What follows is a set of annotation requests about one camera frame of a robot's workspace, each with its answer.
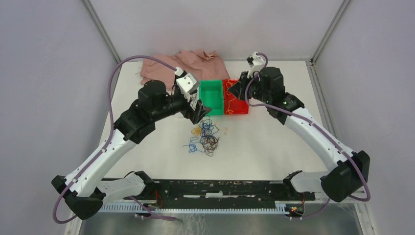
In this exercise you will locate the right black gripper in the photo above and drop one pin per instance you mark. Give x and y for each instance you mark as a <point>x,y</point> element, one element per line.
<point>239,89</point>

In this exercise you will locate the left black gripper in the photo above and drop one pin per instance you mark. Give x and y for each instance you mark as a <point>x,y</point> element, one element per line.
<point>189,113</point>

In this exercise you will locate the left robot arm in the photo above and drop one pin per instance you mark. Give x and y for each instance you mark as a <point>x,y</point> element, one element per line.
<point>84,190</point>

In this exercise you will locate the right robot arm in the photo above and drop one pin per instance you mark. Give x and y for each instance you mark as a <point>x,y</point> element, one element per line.
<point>347,170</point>

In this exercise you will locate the white plastic bin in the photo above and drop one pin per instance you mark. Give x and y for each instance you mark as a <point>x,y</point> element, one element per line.
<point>194,97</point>

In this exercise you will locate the red plastic bin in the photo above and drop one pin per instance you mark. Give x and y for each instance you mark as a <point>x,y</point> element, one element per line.
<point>232,105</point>

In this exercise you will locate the green plastic bin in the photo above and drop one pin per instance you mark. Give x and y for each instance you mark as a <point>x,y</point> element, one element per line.
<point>212,94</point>

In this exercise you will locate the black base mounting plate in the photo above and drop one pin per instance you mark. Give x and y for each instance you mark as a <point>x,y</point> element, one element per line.
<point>215,194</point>

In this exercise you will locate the white slotted cable duct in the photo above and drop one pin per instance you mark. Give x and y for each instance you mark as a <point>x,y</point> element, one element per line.
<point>133,207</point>

